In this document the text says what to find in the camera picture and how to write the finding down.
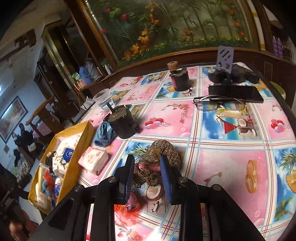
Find brown knitted yarn bundle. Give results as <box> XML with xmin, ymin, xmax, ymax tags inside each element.
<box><xmin>130</xmin><ymin>140</ymin><xmax>181</xmax><ymax>188</ymax></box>

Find blue Vinda tissue box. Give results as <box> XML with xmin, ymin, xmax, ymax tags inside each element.
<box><xmin>61</xmin><ymin>148</ymin><xmax>74</xmax><ymax>164</ymax></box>

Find white printed tissue pack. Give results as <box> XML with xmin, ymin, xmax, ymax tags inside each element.
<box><xmin>52</xmin><ymin>155</ymin><xmax>69</xmax><ymax>176</ymax></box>

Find pink tissue pack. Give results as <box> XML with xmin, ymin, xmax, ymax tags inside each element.
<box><xmin>78</xmin><ymin>147</ymin><xmax>109</xmax><ymax>175</ymax></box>

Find blue cloth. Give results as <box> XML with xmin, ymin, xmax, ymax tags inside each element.
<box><xmin>93</xmin><ymin>121</ymin><xmax>117</xmax><ymax>147</ymax></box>

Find black round holder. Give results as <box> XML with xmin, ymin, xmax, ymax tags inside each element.
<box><xmin>104</xmin><ymin>103</ymin><xmax>139</xmax><ymax>139</ymax></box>

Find yellow cardboard box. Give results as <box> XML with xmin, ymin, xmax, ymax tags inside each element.
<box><xmin>29</xmin><ymin>121</ymin><xmax>95</xmax><ymax>215</ymax></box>

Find red blue knitted toy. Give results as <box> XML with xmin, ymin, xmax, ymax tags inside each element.
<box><xmin>40</xmin><ymin>170</ymin><xmax>56</xmax><ymax>197</ymax></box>

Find colourful printed tablecloth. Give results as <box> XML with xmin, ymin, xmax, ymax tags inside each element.
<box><xmin>79</xmin><ymin>65</ymin><xmax>295</xmax><ymax>240</ymax></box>

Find clear plastic cup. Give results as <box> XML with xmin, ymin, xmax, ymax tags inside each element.
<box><xmin>92</xmin><ymin>88</ymin><xmax>114</xmax><ymax>111</ymax></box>

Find black rimmed eyeglasses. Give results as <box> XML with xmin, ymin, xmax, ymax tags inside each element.
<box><xmin>193</xmin><ymin>95</ymin><xmax>246</xmax><ymax>111</ymax></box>

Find wooden chair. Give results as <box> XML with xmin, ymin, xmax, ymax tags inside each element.
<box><xmin>25</xmin><ymin>96</ymin><xmax>64</xmax><ymax>138</ymax></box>

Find black cylinder with cork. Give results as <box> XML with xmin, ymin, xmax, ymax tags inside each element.
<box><xmin>167</xmin><ymin>61</ymin><xmax>192</xmax><ymax>92</ymax></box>

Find blue thermos jug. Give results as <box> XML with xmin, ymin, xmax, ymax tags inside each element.
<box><xmin>79</xmin><ymin>66</ymin><xmax>93</xmax><ymax>85</ymax></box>

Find purple marker card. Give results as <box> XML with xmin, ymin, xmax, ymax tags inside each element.
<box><xmin>216</xmin><ymin>45</ymin><xmax>234</xmax><ymax>74</ymax></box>

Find flower mural glass panel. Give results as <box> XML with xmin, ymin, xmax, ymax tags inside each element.
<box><xmin>78</xmin><ymin>1</ymin><xmax>258</xmax><ymax>68</ymax></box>

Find framed wall painting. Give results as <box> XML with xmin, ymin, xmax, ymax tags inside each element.
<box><xmin>0</xmin><ymin>96</ymin><xmax>28</xmax><ymax>144</ymax></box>

